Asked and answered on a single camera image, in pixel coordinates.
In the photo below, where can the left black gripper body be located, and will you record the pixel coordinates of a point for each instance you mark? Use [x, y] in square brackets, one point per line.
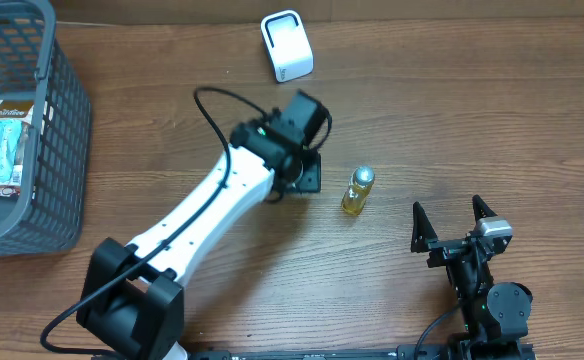
[299, 171]

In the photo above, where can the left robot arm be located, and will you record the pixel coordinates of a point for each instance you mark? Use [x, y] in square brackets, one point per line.
[134, 293]

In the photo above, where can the white barcode scanner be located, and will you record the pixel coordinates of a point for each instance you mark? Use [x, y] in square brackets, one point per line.
[287, 45]

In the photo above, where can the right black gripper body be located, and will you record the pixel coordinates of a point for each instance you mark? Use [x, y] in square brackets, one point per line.
[444, 251]

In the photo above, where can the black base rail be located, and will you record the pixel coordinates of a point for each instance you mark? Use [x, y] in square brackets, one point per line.
[401, 352]

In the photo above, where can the brown snack packet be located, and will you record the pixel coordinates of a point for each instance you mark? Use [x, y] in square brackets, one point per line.
[13, 109]

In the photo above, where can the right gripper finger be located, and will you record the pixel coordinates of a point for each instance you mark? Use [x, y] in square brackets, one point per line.
[423, 234]
[480, 208]

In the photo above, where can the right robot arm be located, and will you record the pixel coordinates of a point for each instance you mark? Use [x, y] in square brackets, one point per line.
[495, 314]

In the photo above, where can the yellow drink bottle silver cap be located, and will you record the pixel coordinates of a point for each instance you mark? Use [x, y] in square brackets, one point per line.
[359, 187]

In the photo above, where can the grey plastic mesh basket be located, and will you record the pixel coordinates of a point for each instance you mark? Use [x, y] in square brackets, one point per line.
[46, 215]

